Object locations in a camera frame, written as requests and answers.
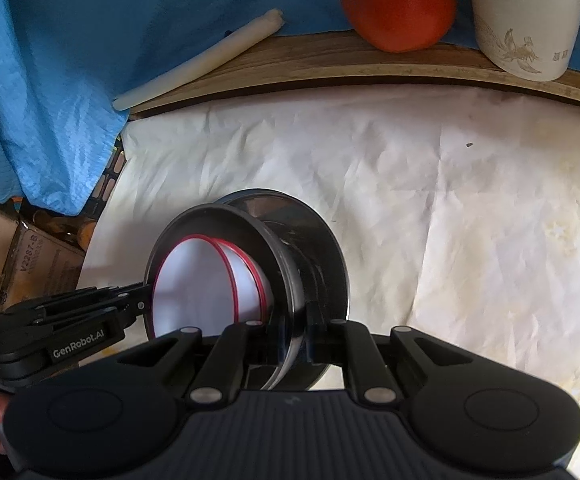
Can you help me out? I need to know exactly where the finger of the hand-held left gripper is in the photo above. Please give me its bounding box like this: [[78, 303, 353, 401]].
[[72, 282, 147, 305], [114, 296, 151, 328]]

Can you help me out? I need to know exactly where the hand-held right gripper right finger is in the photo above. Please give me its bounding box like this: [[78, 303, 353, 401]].
[[326, 320, 477, 405]]

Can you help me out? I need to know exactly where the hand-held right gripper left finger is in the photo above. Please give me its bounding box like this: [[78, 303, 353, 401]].
[[117, 320, 269, 406]]

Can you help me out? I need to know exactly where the white bowl with red rim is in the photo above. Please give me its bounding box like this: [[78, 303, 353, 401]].
[[152, 233, 237, 342], [214, 240, 274, 325]]

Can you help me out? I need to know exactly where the stainless steel plate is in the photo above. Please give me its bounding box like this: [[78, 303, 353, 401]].
[[240, 195, 333, 386], [220, 188, 351, 392], [265, 235, 307, 380]]

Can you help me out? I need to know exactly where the cardboard box with blue logo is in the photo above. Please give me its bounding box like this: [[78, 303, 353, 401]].
[[0, 219, 89, 313]]

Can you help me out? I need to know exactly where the blue garment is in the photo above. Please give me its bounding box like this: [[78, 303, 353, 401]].
[[0, 0, 486, 206]]

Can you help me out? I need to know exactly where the cream dough roll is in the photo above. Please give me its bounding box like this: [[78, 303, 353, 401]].
[[112, 8, 285, 111]]

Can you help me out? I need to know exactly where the wooden shelf board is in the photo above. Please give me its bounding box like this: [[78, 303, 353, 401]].
[[128, 29, 580, 121]]

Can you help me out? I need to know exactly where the red tomato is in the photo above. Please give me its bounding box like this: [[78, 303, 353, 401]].
[[339, 0, 459, 54]]

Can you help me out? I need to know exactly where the brown wooden chair frame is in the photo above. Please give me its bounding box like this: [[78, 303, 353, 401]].
[[90, 147, 126, 211]]

